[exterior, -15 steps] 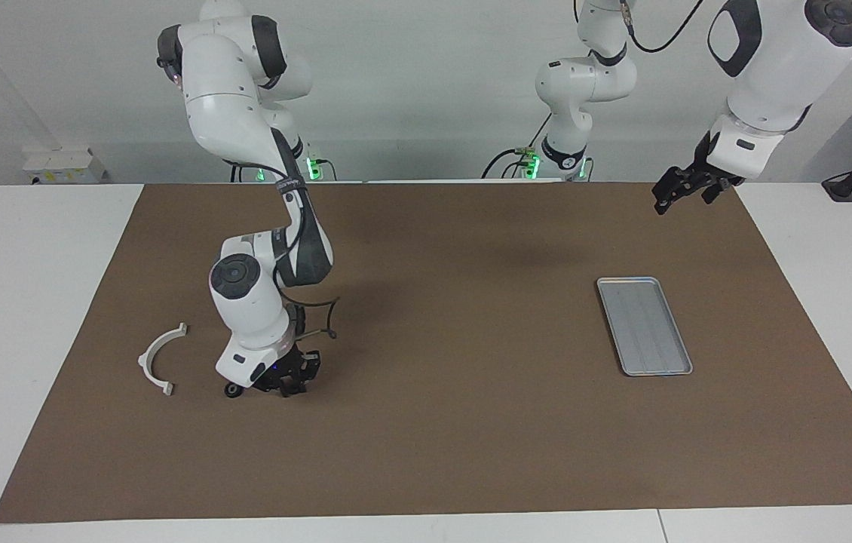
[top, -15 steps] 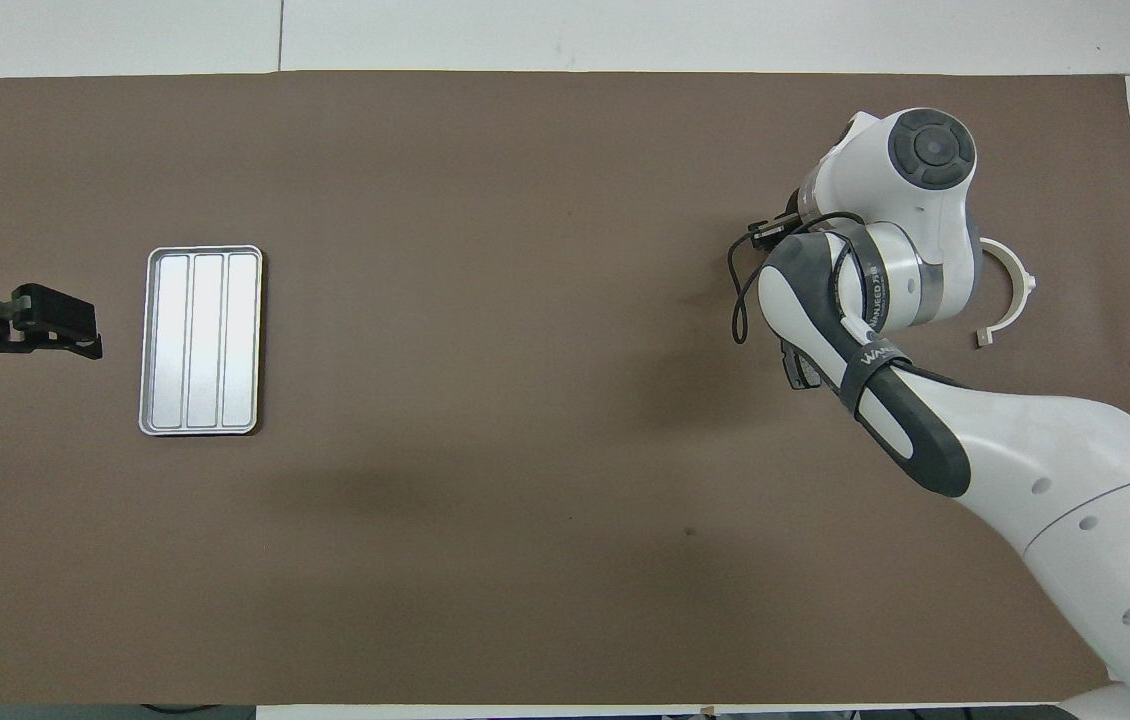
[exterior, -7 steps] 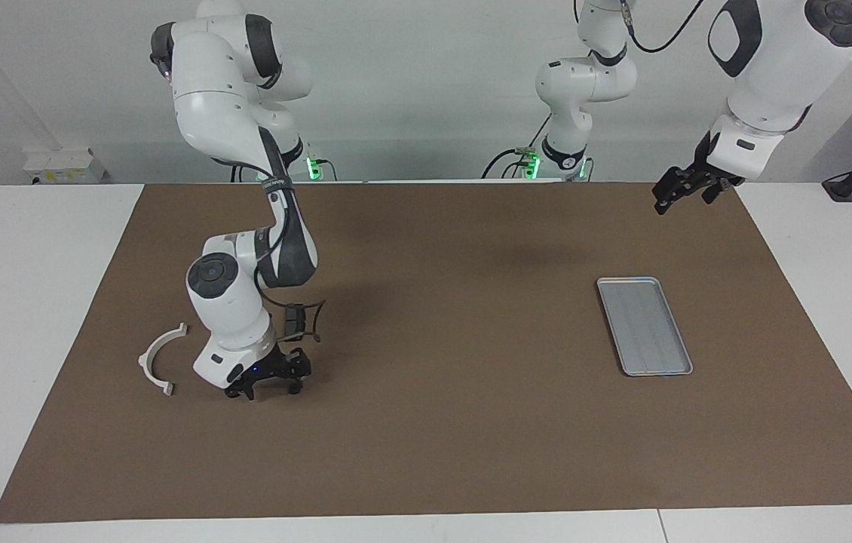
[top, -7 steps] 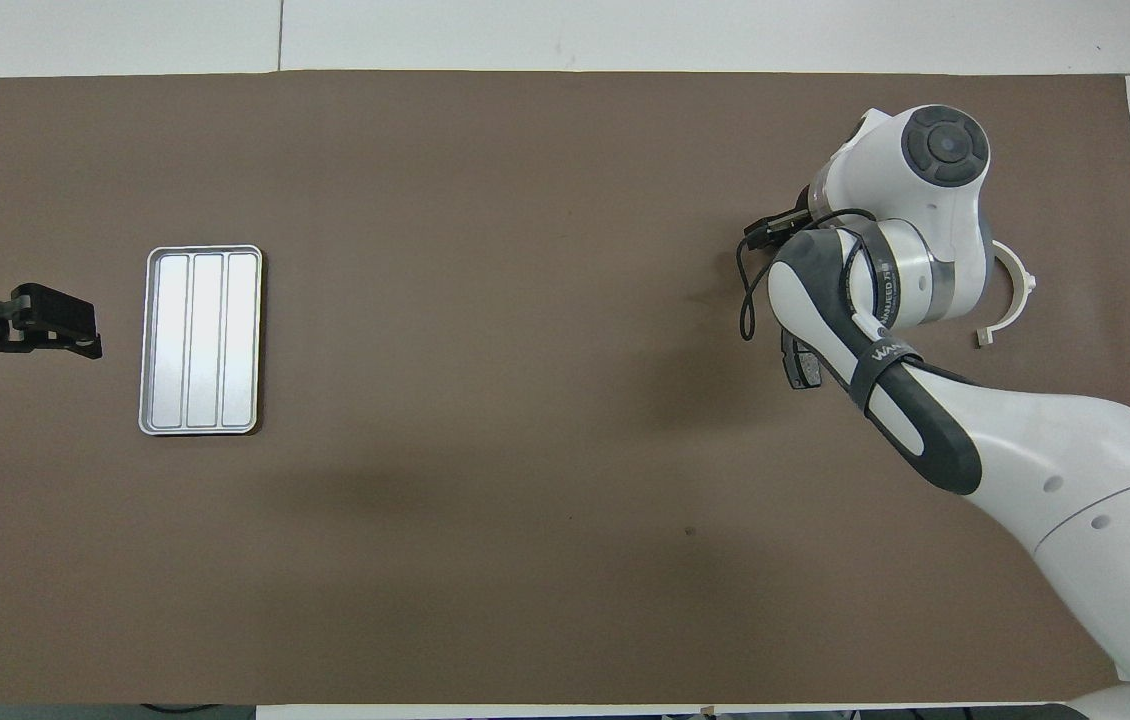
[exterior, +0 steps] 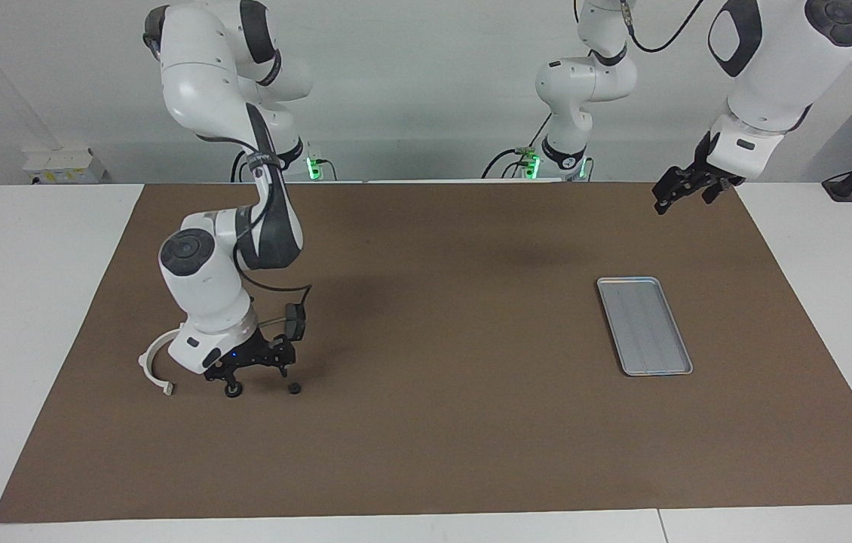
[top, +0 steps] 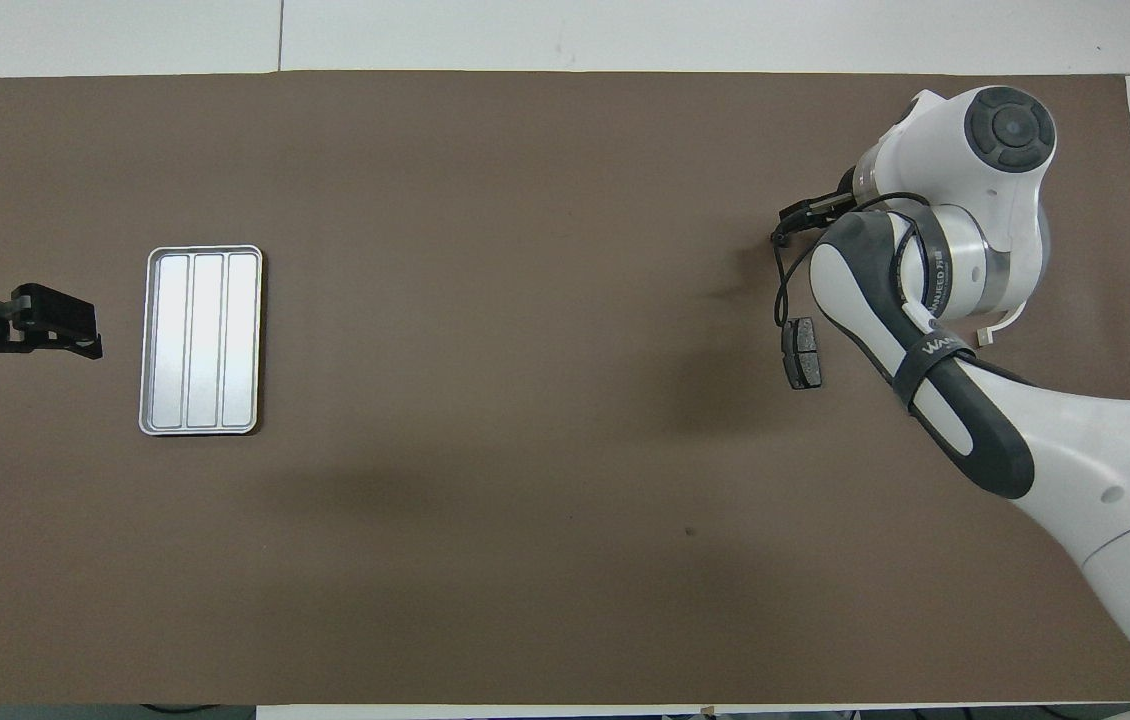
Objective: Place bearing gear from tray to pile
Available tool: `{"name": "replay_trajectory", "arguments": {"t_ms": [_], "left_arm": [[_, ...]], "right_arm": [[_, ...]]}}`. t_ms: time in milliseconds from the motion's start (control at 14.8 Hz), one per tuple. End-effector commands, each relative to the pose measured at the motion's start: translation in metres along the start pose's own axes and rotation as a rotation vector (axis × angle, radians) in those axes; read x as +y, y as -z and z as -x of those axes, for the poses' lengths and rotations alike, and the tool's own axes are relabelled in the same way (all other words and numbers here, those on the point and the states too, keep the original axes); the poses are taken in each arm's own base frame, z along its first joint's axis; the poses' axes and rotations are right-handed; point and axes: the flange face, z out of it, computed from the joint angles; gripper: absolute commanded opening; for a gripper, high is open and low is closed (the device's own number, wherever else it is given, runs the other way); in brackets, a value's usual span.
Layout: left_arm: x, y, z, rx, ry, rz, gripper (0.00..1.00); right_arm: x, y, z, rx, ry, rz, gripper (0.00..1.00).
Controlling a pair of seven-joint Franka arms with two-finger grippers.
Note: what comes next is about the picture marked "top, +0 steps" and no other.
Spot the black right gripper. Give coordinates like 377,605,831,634
777,185,868,244

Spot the silver metal tray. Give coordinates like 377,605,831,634
138,245,264,437

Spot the short grey brake pad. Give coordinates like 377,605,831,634
781,317,823,391

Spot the brown table mat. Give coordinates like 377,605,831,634
0,70,1130,707

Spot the white semicircular plastic bracket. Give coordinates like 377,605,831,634
973,300,1028,347

